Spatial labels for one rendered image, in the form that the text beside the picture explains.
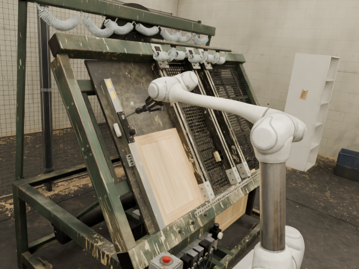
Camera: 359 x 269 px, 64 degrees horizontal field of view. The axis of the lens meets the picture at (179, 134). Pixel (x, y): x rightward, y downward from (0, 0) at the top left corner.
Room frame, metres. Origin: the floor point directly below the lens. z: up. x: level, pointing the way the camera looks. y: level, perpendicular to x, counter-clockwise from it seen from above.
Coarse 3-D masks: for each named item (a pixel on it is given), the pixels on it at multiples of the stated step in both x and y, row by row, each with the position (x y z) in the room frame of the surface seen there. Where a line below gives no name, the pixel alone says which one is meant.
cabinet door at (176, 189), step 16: (144, 144) 1.73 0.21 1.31; (160, 144) 1.83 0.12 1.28; (176, 144) 1.94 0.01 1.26; (144, 160) 1.65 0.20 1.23; (160, 160) 1.75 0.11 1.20; (176, 160) 1.85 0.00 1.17; (160, 176) 1.68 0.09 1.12; (176, 176) 1.77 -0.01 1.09; (192, 176) 1.88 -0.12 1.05; (160, 192) 1.61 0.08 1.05; (176, 192) 1.70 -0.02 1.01; (192, 192) 1.80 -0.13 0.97; (160, 208) 1.54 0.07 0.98; (176, 208) 1.62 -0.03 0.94; (192, 208) 1.72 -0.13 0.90
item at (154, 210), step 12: (108, 96) 1.72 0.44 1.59; (120, 108) 1.72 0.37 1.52; (132, 144) 1.63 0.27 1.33; (132, 156) 1.58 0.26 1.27; (132, 168) 1.58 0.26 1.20; (144, 180) 1.54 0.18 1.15; (144, 192) 1.52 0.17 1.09; (156, 204) 1.51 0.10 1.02; (156, 216) 1.46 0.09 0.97; (156, 228) 1.45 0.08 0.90
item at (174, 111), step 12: (156, 60) 2.17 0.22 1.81; (168, 60) 2.12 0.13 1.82; (156, 72) 2.16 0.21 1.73; (168, 108) 2.07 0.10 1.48; (180, 120) 2.02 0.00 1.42; (180, 132) 1.99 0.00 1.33; (192, 144) 1.98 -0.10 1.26; (192, 156) 1.92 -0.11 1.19; (204, 180) 1.86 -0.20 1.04; (204, 192) 1.84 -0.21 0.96
